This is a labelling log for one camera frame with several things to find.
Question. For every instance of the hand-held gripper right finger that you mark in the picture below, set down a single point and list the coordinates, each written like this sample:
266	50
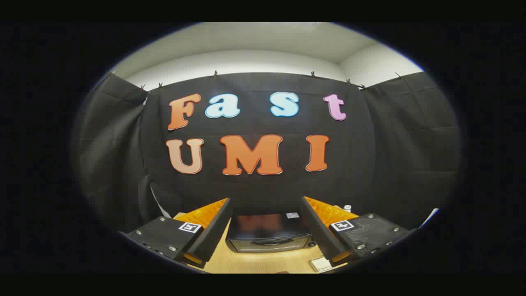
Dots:
318	230

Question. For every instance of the black toaster oven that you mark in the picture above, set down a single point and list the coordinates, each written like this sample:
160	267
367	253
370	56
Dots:
267	234

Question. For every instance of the black backdrop cloth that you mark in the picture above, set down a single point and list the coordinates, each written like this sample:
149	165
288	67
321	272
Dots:
361	152

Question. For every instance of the white plastic tray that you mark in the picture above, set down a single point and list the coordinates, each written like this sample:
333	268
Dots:
320	264

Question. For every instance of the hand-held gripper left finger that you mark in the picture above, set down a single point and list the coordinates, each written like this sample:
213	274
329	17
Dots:
213	230

